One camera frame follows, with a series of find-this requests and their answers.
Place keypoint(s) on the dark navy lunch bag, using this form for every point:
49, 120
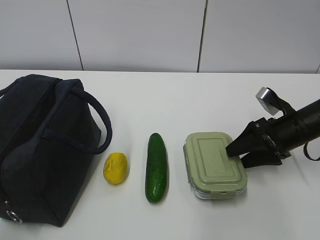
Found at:
50, 131

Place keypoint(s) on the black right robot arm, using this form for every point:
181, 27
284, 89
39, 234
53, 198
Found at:
310, 116

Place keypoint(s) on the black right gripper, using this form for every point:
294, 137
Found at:
266, 142

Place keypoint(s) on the green lidded food container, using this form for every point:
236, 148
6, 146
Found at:
211, 173

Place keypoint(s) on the green cucumber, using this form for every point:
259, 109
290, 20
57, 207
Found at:
156, 175

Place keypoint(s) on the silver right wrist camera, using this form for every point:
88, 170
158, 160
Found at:
268, 100

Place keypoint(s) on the yellow lemon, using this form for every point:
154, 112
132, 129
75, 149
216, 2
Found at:
115, 168

